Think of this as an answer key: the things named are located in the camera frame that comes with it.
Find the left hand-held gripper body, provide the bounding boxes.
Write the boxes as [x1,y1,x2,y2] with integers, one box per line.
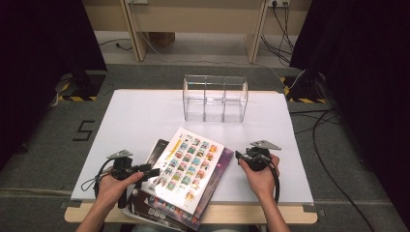
[107,149,140,181]

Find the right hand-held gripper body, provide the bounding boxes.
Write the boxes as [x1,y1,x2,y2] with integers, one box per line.
[245,139,282,172]

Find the dark red cover magazine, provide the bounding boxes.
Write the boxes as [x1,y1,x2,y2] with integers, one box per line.
[121,138,194,232]

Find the purple magazine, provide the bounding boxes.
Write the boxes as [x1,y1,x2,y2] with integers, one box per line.
[144,147,235,232]

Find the white picture-grid cover book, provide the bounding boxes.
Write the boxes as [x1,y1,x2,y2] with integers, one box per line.
[140,127,225,216]

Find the clear acrylic book organizer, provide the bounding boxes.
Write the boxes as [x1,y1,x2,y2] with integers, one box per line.
[182,74,249,124]

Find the person's right hand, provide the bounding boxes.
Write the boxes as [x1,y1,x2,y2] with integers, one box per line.
[239,154,280,202]

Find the person's left hand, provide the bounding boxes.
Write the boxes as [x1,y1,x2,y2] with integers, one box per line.
[96,172,145,207]

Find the white board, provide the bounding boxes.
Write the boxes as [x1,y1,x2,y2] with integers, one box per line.
[71,89,314,205]

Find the black stand base striped tape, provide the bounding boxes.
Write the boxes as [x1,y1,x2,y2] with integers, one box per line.
[57,71,107,102]
[279,75,328,104]

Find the black curtain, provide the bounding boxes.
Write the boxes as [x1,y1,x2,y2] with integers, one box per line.
[289,0,410,223]
[0,0,108,170]

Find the wooden desk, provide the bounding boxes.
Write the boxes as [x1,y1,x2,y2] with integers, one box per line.
[119,0,270,64]

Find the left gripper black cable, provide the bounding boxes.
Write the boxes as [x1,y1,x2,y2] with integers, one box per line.
[80,158,114,198]

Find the long black floor cables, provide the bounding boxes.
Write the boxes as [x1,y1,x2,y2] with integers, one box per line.
[289,107,376,232]

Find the short black floor cable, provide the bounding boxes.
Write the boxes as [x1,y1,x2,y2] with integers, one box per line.
[98,38,133,52]

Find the bundle of black wall cables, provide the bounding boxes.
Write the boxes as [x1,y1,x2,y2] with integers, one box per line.
[260,1,296,66]

